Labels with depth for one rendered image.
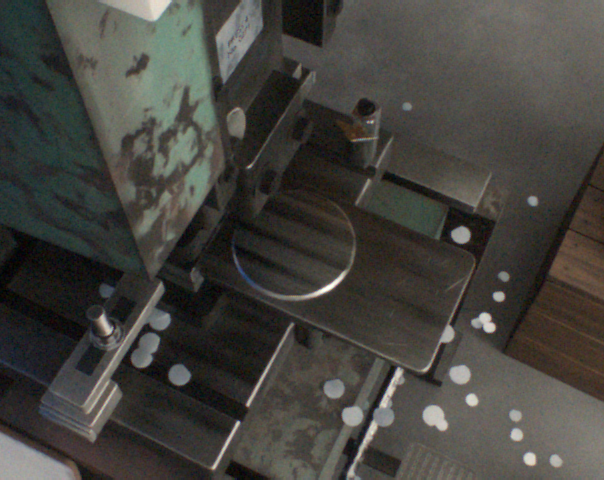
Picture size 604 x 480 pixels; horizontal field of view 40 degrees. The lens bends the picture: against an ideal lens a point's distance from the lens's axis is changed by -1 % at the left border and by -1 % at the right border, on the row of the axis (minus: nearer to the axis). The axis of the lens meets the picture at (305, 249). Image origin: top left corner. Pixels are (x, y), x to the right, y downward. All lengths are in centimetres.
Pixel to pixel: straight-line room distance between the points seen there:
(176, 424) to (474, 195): 46
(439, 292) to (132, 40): 51
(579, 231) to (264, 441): 71
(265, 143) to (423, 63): 137
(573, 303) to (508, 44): 86
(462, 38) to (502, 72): 13
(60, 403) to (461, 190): 54
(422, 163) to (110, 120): 71
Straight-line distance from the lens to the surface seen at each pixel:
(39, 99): 40
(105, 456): 96
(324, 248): 84
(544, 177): 189
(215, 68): 52
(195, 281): 86
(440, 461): 142
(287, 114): 70
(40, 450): 102
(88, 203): 47
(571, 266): 138
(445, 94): 197
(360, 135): 91
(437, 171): 107
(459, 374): 95
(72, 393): 84
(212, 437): 86
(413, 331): 81
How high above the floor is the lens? 153
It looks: 62 degrees down
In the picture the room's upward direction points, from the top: straight up
